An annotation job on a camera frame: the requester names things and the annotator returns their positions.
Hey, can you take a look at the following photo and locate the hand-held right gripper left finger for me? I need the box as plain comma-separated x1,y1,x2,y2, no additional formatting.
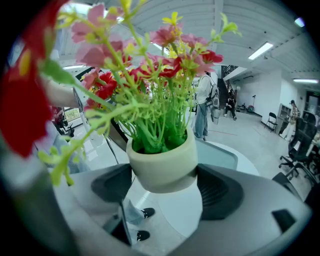
53,163,151,256

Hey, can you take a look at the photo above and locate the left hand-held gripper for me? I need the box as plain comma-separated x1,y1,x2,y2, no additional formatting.
72,86,131,152

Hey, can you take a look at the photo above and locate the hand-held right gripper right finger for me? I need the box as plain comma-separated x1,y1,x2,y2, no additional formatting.
169,163,313,256

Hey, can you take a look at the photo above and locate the flower pot with pink flowers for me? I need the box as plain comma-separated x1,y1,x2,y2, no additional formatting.
0,0,243,195

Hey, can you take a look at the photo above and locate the person's left black shoe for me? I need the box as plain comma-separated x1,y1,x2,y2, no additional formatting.
140,207,156,220

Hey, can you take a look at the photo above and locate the person's black shoe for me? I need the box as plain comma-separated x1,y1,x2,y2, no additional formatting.
140,207,156,220
135,230,151,242

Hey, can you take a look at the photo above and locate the person's right black shoe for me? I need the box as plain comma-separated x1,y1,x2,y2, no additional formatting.
135,230,151,242

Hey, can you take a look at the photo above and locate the black swivel office chair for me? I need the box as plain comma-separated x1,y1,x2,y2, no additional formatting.
278,110,317,181

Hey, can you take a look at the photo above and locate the black folding chair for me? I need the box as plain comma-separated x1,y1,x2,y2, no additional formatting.
263,111,279,134

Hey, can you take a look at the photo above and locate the grey locker cabinet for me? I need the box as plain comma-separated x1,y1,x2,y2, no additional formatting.
277,102,292,126

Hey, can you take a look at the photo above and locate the black staircase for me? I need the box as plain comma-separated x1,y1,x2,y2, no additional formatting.
216,64,239,109

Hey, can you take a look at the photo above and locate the long ceiling light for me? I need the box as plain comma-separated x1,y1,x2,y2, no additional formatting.
292,77,320,85
247,41,274,61

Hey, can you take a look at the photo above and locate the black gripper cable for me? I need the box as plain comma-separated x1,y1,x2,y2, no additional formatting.
104,134,120,166

